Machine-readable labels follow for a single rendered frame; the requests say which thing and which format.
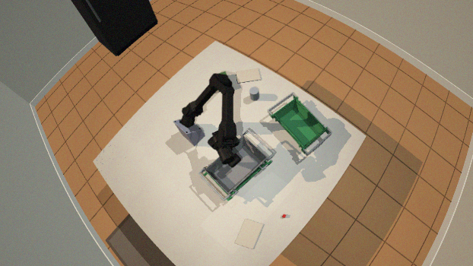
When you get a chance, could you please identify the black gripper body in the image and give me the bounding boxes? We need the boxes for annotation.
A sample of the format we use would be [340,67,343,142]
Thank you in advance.
[207,136,241,167]

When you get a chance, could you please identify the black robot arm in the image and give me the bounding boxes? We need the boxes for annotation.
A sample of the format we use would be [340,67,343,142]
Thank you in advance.
[180,73,240,164]

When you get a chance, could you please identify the grey cylinder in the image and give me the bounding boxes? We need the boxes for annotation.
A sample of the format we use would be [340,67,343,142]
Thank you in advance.
[249,87,259,101]

